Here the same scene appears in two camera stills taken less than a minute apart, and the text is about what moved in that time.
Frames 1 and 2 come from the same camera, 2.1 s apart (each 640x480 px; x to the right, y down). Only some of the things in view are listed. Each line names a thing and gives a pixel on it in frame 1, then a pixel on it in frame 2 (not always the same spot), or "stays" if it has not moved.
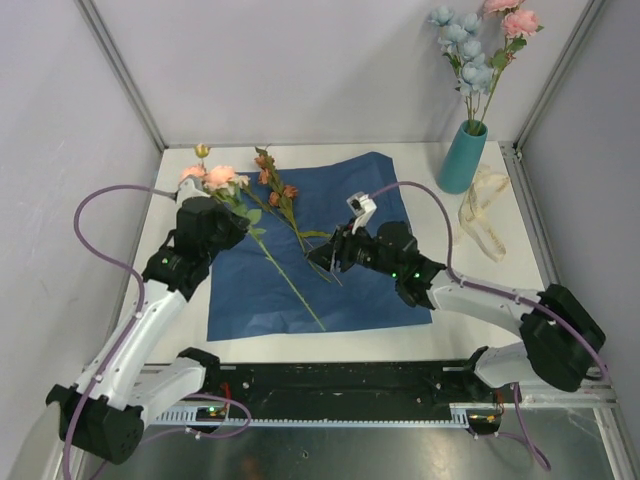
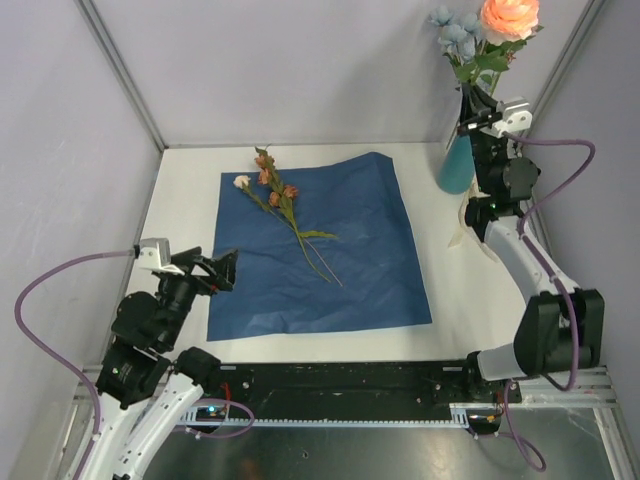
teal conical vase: [458, 169] stays
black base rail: [443, 392] stays
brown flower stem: [279, 197] stays
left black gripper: [236, 222] to [224, 274]
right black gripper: [341, 245] to [474, 107]
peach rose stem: [227, 183] to [505, 26]
